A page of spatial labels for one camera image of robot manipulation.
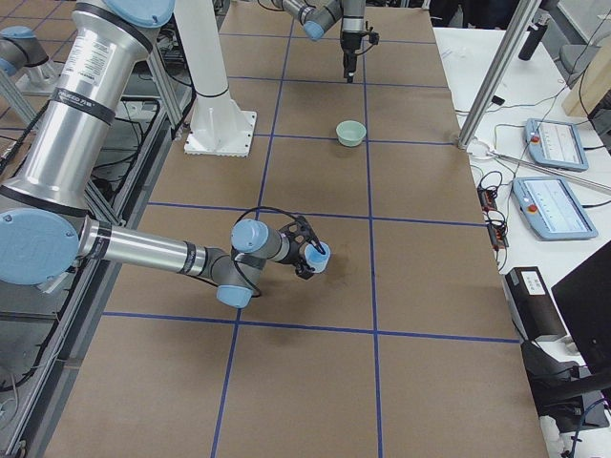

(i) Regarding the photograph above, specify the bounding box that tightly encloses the aluminium frame rail structure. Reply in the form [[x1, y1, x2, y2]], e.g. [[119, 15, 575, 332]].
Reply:
[[1, 50, 192, 457]]

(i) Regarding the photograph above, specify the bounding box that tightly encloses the orange black circuit device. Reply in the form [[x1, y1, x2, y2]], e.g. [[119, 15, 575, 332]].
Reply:
[[477, 186, 509, 252]]

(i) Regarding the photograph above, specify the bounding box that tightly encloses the lower teach pendant tablet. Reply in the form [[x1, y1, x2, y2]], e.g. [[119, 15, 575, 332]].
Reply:
[[512, 177, 599, 241]]

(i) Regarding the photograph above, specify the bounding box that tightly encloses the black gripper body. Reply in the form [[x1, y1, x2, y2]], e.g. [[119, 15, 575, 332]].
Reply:
[[340, 29, 379, 72], [279, 216, 314, 268]]

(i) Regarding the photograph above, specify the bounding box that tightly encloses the teach pendant tablet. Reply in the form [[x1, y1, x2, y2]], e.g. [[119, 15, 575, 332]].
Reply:
[[524, 118, 589, 172], [512, 177, 599, 241]]

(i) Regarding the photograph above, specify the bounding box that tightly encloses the wooden board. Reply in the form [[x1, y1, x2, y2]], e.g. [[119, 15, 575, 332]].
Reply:
[[561, 36, 610, 117]]

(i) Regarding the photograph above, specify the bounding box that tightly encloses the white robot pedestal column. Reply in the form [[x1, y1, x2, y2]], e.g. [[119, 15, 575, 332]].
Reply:
[[174, 1, 257, 157]]

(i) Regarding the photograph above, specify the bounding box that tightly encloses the mint green bowl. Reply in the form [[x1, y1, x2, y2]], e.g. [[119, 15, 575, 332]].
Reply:
[[335, 120, 367, 147]]

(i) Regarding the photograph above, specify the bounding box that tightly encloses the thin metal rod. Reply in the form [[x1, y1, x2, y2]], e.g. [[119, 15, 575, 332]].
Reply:
[[486, 150, 611, 194]]

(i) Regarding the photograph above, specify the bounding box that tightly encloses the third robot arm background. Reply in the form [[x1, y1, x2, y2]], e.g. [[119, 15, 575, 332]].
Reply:
[[1, 26, 63, 95]]

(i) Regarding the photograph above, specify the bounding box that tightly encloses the upper teach pendant tablet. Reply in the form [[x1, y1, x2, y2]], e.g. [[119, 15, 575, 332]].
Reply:
[[524, 118, 589, 172]]

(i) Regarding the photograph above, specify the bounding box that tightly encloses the small black square pad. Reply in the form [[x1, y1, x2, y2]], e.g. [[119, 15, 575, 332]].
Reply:
[[492, 95, 505, 106]]

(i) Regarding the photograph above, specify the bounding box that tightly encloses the black computer monitor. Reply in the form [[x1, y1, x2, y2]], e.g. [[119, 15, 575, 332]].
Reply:
[[552, 242, 611, 373]]

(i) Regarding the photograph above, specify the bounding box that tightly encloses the light blue plastic cup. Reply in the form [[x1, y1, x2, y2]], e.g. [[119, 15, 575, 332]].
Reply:
[[304, 241, 331, 274]]

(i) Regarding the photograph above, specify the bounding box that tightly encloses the black box with white label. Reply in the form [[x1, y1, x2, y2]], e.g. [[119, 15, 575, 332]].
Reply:
[[504, 266, 567, 342]]

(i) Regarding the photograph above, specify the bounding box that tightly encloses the aluminium frame post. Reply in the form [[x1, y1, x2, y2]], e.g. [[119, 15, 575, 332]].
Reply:
[[456, 0, 541, 150]]

